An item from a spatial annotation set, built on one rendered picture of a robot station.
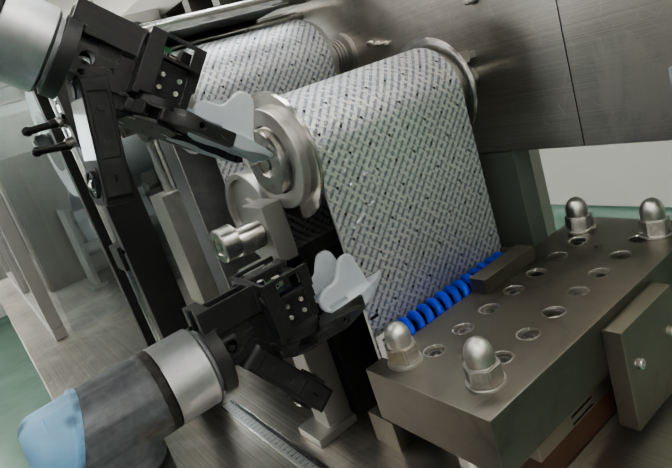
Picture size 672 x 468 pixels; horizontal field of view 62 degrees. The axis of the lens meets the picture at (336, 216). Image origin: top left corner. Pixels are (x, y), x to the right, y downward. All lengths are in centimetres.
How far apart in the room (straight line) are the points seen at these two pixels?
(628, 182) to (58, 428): 332
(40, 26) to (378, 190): 35
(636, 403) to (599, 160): 301
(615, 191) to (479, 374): 315
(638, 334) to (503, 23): 40
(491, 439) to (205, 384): 24
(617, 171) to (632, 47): 288
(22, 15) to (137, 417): 32
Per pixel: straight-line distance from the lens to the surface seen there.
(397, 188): 64
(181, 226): 130
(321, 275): 61
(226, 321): 53
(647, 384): 65
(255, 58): 84
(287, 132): 58
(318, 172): 57
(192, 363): 51
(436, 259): 69
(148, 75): 53
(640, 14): 69
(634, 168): 351
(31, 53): 51
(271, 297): 52
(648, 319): 63
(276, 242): 64
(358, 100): 63
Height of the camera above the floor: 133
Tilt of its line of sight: 15 degrees down
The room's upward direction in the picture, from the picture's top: 18 degrees counter-clockwise
